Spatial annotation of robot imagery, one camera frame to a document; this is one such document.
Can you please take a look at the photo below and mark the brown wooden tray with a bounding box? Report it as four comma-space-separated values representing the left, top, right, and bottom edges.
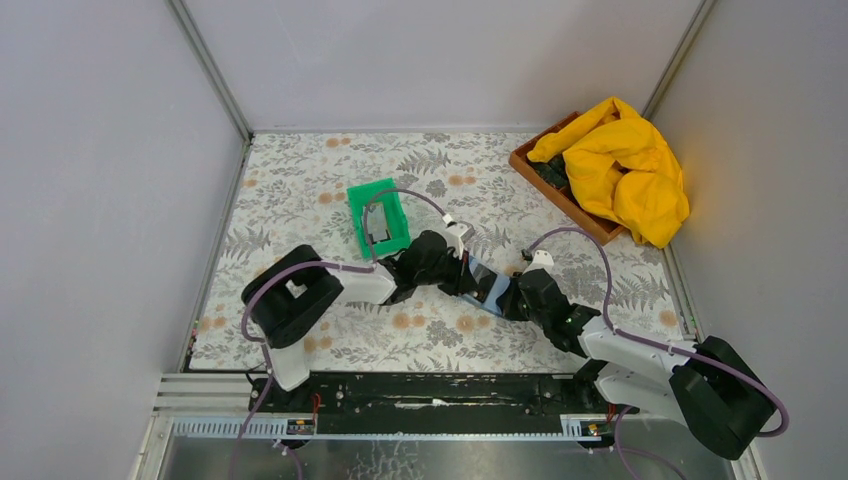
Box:
509, 111, 627, 245

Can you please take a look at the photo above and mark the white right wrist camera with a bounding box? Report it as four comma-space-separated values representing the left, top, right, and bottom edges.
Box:
521, 249, 554, 272

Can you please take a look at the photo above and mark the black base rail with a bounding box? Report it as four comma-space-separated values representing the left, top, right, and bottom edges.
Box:
247, 372, 624, 439

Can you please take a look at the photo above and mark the green plastic bin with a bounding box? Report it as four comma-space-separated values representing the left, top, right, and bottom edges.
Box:
347, 178, 411, 261

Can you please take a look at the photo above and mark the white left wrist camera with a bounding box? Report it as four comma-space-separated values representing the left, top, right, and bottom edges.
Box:
442, 214, 475, 258

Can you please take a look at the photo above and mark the floral table mat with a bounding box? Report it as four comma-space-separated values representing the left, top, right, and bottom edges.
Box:
186, 133, 686, 374

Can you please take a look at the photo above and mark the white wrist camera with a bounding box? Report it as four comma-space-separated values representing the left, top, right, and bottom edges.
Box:
521, 249, 554, 272
442, 214, 475, 258

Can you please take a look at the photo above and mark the grey credit card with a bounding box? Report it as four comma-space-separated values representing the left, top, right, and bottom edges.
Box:
363, 202, 392, 244

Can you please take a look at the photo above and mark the black credit card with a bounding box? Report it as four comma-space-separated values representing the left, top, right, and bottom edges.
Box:
468, 257, 498, 301

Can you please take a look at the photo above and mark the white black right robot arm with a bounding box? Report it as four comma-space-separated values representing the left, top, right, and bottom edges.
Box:
487, 269, 778, 460

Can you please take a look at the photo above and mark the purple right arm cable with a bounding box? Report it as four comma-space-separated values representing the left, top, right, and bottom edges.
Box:
521, 226, 791, 480

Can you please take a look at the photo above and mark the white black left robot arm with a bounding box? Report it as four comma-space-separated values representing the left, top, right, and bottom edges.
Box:
241, 222, 475, 391

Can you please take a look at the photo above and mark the yellow cloth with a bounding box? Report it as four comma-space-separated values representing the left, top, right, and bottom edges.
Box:
526, 97, 690, 249

